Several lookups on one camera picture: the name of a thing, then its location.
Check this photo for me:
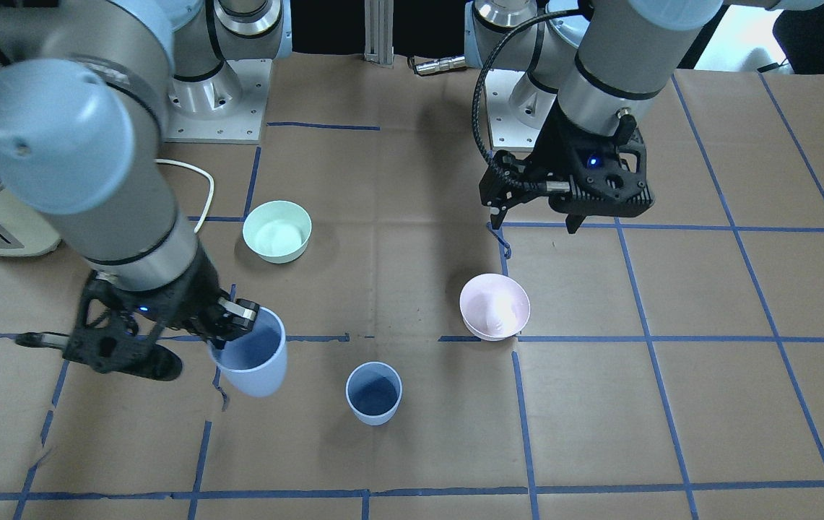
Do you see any white toaster power cable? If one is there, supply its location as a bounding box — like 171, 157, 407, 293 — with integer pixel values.
155, 158, 215, 233

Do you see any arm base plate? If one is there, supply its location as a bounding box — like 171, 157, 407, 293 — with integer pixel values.
485, 69, 556, 152
164, 59, 274, 144

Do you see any pink bowl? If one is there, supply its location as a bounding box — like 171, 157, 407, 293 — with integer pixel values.
459, 273, 531, 342

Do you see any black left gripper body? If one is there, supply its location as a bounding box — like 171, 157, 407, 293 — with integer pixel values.
479, 105, 655, 218

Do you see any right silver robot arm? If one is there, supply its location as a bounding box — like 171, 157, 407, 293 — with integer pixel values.
0, 1, 292, 381

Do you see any mint green bowl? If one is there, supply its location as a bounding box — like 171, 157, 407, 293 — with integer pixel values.
241, 200, 313, 264

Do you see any light blue cup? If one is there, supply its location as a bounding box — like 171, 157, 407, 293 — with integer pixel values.
208, 308, 287, 398

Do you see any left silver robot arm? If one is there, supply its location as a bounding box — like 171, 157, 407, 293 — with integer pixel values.
464, 1, 727, 234

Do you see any aluminium frame post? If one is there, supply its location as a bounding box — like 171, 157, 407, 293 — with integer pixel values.
363, 0, 394, 69

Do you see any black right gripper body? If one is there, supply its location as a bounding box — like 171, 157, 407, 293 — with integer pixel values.
61, 249, 262, 382

